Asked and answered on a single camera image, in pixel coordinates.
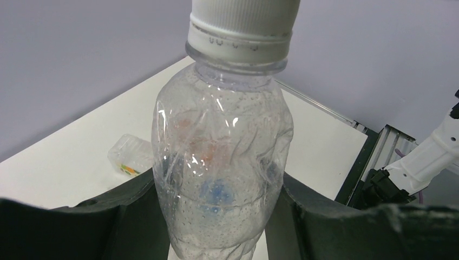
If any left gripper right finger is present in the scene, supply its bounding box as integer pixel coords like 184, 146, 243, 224
265, 174, 458, 259

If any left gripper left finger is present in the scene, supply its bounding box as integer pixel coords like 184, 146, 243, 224
1, 170, 169, 259

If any clear bottle blue-white cap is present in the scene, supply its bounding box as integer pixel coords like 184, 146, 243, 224
151, 1, 300, 259

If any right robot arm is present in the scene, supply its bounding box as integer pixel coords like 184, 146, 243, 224
353, 105, 458, 209

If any large clear empty bottle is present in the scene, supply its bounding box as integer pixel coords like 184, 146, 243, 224
107, 134, 153, 177

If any aluminium frame rail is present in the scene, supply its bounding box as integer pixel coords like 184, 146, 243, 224
276, 80, 418, 205

